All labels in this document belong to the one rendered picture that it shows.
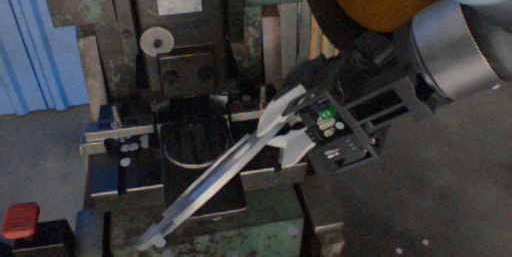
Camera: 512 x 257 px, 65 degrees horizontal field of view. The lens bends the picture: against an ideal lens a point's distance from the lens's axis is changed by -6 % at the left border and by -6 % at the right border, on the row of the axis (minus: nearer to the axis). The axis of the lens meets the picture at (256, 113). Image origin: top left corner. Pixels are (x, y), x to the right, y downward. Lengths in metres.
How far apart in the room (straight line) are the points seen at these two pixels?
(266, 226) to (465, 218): 1.14
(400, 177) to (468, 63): 1.63
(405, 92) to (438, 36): 0.04
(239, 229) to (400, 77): 0.62
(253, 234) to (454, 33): 0.68
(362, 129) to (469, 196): 1.64
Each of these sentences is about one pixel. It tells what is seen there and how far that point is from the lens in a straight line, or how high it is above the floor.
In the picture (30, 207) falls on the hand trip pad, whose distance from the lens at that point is 0.85.
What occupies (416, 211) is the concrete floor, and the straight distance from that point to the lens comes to 1.82.
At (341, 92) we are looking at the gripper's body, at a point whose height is 1.15.
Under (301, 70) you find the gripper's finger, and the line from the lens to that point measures 0.40.
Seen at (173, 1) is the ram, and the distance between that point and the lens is 0.71.
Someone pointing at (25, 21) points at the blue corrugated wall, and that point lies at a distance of 2.14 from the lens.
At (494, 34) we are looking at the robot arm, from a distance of 0.30.
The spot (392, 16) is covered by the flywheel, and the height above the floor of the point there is 1.05.
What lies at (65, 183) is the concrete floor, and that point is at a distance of 1.97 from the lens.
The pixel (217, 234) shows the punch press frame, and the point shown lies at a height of 0.64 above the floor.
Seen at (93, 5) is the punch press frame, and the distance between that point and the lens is 0.67.
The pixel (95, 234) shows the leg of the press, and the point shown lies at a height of 0.64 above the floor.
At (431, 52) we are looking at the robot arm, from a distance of 0.31.
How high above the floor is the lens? 1.35
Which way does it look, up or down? 39 degrees down
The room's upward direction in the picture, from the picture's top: straight up
